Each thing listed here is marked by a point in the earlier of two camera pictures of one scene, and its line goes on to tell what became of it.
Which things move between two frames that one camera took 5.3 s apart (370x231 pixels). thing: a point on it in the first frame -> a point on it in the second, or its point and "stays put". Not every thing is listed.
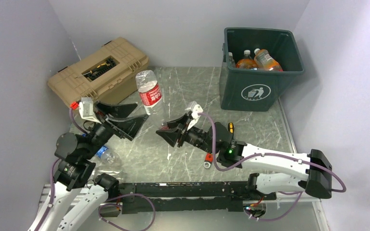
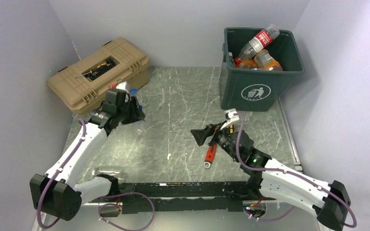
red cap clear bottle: x=231 y=61 stays put
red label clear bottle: x=151 y=96 -> x=262 y=39
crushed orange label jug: x=247 y=62 stays put
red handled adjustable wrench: x=209 y=158 stays put
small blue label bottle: x=108 y=155 -> x=138 y=129
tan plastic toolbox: x=106 y=74 stays put
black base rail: x=152 y=197 stays put
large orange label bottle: x=264 y=61 stays put
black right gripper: x=170 y=136 -> x=201 y=134
